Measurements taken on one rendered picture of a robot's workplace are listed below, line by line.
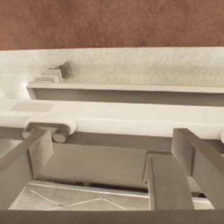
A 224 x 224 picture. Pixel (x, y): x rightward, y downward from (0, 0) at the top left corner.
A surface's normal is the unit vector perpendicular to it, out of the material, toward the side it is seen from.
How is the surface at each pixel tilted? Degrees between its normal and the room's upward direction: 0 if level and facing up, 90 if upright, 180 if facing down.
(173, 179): 90
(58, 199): 90
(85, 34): 0
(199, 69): 0
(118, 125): 0
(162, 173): 90
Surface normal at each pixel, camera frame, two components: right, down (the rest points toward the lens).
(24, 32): -0.12, 0.62
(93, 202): -0.04, -0.78
